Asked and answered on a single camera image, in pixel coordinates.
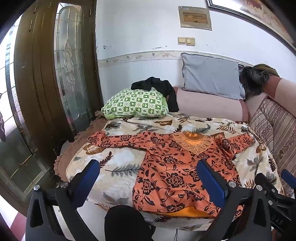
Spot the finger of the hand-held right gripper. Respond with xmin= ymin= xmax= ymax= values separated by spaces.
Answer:
xmin=255 ymin=173 xmax=285 ymax=202
xmin=281 ymin=169 xmax=296 ymax=186

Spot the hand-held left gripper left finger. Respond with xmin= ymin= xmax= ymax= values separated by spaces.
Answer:
xmin=25 ymin=159 xmax=101 ymax=241

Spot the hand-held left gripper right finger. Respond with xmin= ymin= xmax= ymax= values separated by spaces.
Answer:
xmin=196 ymin=159 xmax=271 ymax=241

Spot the orange floral shirt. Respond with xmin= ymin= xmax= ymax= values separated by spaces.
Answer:
xmin=87 ymin=130 xmax=256 ymax=219

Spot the leaf print blanket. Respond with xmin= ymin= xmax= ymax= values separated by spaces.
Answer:
xmin=66 ymin=111 xmax=285 ymax=232

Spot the brown ruffled cloth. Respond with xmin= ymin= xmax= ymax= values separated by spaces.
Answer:
xmin=54 ymin=110 xmax=109 ymax=182

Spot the striped sofa cushion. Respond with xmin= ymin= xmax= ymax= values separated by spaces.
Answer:
xmin=248 ymin=98 xmax=296 ymax=197

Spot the person's black trouser leg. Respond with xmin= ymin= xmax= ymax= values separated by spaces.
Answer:
xmin=104 ymin=205 xmax=156 ymax=241

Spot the pink sofa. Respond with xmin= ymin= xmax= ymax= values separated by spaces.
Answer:
xmin=172 ymin=76 xmax=296 ymax=123

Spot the patterned glass window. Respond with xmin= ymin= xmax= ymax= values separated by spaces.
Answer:
xmin=0 ymin=22 xmax=58 ymax=209

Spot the green patterned pillow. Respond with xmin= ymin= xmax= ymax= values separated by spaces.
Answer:
xmin=101 ymin=88 xmax=169 ymax=120

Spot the dark furry cushion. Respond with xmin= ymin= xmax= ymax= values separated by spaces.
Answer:
xmin=239 ymin=66 xmax=271 ymax=96

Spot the grey pillow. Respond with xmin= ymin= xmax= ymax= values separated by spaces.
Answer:
xmin=180 ymin=53 xmax=246 ymax=100

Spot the black garment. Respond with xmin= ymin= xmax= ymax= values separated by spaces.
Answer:
xmin=131 ymin=76 xmax=180 ymax=113

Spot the olive cloth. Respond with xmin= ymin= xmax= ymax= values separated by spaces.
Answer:
xmin=253 ymin=63 xmax=281 ymax=77

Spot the wooden door with glass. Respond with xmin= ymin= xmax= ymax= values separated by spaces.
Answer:
xmin=13 ymin=0 xmax=103 ymax=153

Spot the large framed picture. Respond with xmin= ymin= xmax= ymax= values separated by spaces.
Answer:
xmin=207 ymin=0 xmax=296 ymax=50

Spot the beige light switch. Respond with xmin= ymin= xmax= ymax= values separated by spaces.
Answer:
xmin=178 ymin=37 xmax=196 ymax=46

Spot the framed wall plaque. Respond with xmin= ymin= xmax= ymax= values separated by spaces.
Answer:
xmin=178 ymin=6 xmax=212 ymax=31

